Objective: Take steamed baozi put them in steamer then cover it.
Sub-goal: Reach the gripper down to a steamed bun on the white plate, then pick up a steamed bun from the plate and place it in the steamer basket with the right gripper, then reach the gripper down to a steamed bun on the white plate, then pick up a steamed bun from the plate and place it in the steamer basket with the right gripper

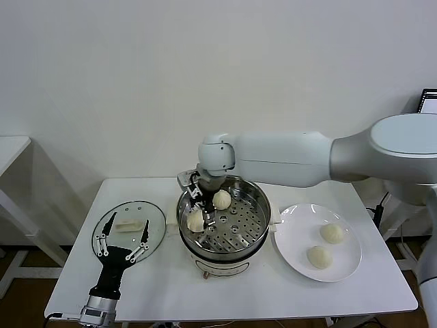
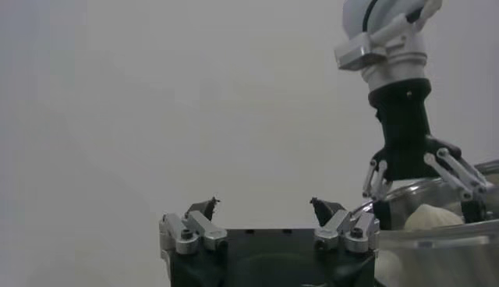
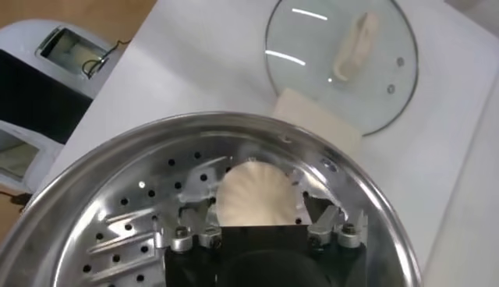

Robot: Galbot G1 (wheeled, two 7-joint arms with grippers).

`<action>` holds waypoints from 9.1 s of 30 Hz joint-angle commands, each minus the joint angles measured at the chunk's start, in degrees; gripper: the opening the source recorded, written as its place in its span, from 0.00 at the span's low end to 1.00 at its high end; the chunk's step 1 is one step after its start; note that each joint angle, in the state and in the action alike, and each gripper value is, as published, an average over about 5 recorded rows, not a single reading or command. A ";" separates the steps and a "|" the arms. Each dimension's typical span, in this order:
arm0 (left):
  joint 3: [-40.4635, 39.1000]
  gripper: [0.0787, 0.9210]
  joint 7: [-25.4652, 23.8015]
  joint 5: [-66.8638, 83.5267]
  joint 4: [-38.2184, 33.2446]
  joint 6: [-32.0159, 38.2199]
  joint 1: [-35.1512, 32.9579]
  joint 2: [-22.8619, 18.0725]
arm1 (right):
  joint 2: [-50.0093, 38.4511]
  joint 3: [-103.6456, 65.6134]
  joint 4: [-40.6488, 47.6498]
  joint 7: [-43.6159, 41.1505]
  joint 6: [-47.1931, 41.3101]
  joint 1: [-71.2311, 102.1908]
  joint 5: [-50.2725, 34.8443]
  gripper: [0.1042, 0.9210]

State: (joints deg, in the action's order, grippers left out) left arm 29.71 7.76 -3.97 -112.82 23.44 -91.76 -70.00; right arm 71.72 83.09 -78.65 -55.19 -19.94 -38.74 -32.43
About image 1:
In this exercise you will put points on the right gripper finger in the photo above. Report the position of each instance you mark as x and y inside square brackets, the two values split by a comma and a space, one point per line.
[209, 218]
[196, 201]

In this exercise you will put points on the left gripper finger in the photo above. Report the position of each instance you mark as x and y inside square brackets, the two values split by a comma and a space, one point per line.
[145, 232]
[108, 225]

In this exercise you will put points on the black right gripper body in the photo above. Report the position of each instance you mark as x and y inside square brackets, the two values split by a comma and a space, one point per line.
[210, 188]

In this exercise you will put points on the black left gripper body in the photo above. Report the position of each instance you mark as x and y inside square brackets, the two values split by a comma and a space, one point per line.
[112, 270]

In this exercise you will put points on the white steamed baozi bun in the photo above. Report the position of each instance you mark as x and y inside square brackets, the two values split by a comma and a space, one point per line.
[330, 233]
[319, 257]
[195, 221]
[222, 199]

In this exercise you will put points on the glass pot lid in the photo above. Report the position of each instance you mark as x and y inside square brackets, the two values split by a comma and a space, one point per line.
[129, 225]

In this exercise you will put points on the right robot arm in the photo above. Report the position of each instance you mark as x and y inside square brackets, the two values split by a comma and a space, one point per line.
[290, 157]

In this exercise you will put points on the stainless steel steamer basket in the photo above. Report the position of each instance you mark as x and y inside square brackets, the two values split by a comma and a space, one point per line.
[246, 222]

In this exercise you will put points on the steel steamer pot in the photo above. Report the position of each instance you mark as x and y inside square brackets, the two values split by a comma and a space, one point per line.
[222, 268]

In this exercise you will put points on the white round plate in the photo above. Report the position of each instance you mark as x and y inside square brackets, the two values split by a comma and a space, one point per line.
[297, 235]

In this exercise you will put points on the empty white side table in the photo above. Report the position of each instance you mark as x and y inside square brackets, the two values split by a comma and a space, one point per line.
[10, 150]

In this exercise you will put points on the dark grey laptop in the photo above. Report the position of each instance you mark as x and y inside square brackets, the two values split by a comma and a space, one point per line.
[429, 102]

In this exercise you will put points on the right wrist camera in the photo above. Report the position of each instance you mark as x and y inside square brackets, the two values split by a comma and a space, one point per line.
[186, 179]

